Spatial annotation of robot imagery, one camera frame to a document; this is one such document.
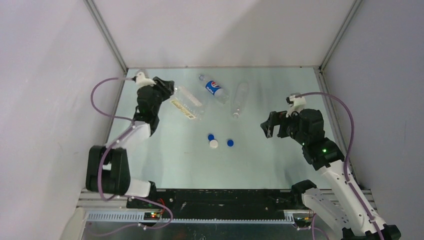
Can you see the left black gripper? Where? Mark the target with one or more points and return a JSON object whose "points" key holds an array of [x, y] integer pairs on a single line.
{"points": [[166, 87]]}

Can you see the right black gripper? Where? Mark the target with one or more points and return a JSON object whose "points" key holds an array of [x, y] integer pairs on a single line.
{"points": [[275, 117]]}

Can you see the clear bottle with yellow label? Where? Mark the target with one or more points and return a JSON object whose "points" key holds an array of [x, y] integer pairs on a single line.
{"points": [[190, 102]]}

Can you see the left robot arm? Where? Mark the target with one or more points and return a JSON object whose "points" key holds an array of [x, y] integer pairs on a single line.
{"points": [[108, 169]]}

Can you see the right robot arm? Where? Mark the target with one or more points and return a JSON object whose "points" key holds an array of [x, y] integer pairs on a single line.
{"points": [[353, 218]]}

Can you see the clear unlabelled plastic bottle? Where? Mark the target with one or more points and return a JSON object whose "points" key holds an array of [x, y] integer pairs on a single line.
{"points": [[239, 99]]}

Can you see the Pepsi labelled clear bottle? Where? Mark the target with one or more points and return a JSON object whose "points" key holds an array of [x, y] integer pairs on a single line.
{"points": [[214, 88]]}

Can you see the blue bottle cap right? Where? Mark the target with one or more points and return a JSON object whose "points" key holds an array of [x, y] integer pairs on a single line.
{"points": [[230, 142]]}

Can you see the right controller board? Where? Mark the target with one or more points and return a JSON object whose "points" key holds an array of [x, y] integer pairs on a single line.
{"points": [[302, 222]]}

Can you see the controller board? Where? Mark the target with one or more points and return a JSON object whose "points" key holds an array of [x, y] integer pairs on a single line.
{"points": [[152, 216], [302, 222]]}

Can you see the left controller board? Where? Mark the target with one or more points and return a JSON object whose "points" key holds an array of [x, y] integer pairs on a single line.
{"points": [[152, 216]]}

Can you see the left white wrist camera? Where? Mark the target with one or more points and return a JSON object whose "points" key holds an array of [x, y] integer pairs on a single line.
{"points": [[141, 80]]}

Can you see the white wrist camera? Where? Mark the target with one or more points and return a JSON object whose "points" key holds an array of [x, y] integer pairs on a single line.
{"points": [[296, 104], [141, 80]]}

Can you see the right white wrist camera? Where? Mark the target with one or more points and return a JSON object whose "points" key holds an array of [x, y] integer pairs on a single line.
{"points": [[296, 104]]}

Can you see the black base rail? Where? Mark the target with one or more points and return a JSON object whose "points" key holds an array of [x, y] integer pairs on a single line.
{"points": [[228, 204]]}

